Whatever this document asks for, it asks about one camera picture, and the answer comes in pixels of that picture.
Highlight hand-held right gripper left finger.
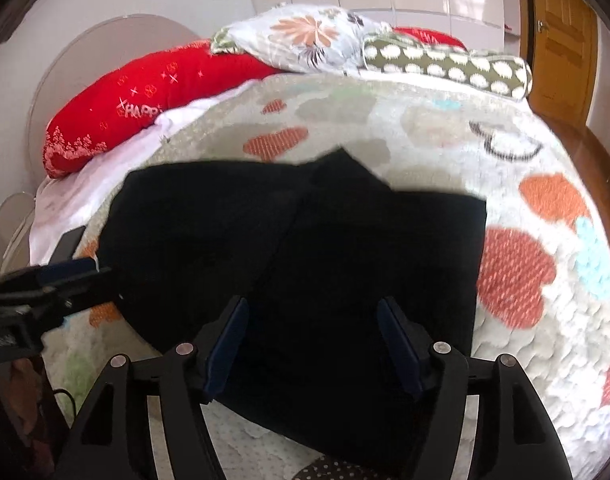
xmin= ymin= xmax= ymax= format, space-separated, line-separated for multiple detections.
xmin=55 ymin=296 xmax=250 ymax=480

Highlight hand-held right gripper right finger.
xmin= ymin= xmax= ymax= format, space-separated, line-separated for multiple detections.
xmin=376 ymin=297 xmax=576 ymax=480

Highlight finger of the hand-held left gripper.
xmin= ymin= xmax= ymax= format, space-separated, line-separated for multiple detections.
xmin=49 ymin=226 xmax=87 ymax=266
xmin=32 ymin=258 xmax=123 ymax=318

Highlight black pants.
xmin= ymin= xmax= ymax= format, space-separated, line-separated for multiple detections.
xmin=98 ymin=147 xmax=488 ymax=476

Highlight person's left hand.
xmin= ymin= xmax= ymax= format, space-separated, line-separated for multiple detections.
xmin=6 ymin=357 xmax=45 ymax=413

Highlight white bed sheet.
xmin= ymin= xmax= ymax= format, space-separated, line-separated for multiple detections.
xmin=29 ymin=80 xmax=256 ymax=266

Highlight large red printed pillow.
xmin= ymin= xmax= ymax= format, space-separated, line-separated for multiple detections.
xmin=42 ymin=40 xmax=281 ymax=179

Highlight beige rounded headboard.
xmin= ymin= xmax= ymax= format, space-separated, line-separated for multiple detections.
xmin=0 ymin=14 xmax=203 ymax=271

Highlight heart patterned quilt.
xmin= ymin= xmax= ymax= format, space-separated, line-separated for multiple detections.
xmin=30 ymin=72 xmax=610 ymax=480

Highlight green hedgehog print bolster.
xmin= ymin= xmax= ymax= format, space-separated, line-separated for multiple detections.
xmin=361 ymin=35 xmax=534 ymax=101

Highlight white floral pillow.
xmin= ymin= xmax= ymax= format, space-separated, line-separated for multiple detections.
xmin=210 ymin=4 xmax=393 ymax=73

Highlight small red pillow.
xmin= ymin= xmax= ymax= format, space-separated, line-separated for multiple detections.
xmin=392 ymin=26 xmax=468 ymax=51

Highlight wooden door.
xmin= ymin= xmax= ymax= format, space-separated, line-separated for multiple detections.
xmin=517 ymin=0 xmax=600 ymax=128

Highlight black cable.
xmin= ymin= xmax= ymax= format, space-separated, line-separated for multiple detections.
xmin=52 ymin=386 xmax=79 ymax=420

